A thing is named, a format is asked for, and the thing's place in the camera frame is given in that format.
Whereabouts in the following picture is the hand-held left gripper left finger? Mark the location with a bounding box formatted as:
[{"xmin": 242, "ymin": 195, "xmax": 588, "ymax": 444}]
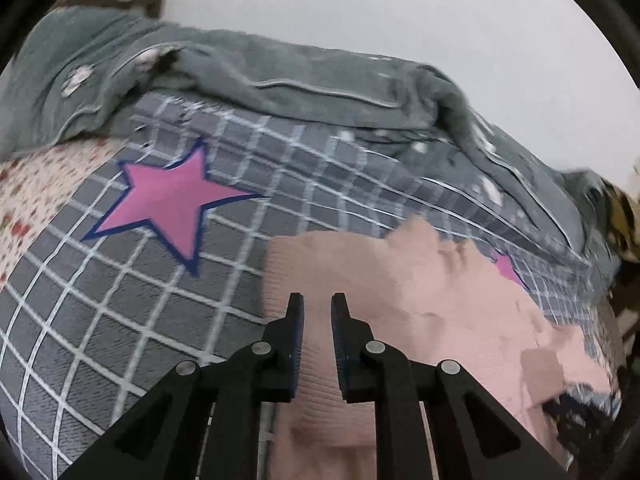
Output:
[{"xmin": 60, "ymin": 292, "xmax": 306, "ymax": 480}]

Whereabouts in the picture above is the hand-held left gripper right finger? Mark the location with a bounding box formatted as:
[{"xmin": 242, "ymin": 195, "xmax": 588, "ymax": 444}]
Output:
[{"xmin": 330, "ymin": 292, "xmax": 571, "ymax": 480}]

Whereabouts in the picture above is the pink ribbed knit sweater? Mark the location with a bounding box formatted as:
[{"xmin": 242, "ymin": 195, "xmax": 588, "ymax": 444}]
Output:
[{"xmin": 260, "ymin": 217, "xmax": 618, "ymax": 480}]

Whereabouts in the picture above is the grey checked star bed sheet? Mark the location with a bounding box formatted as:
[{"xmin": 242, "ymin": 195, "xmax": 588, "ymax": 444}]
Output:
[{"xmin": 0, "ymin": 91, "xmax": 621, "ymax": 480}]

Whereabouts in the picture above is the dark cloth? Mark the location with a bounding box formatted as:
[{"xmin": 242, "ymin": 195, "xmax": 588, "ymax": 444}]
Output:
[{"xmin": 542, "ymin": 385, "xmax": 621, "ymax": 456}]

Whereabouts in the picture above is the grey-green fleece quilt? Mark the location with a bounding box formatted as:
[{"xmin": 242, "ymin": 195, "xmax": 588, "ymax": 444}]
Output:
[{"xmin": 0, "ymin": 10, "xmax": 621, "ymax": 271}]

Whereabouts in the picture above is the khaki camouflage garment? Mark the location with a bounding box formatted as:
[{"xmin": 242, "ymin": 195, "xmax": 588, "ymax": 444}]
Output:
[{"xmin": 597, "ymin": 177, "xmax": 640, "ymax": 261}]

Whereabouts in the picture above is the dark wooden headboard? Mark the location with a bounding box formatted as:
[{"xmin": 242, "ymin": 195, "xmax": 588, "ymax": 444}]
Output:
[{"xmin": 52, "ymin": 0, "xmax": 166, "ymax": 21}]

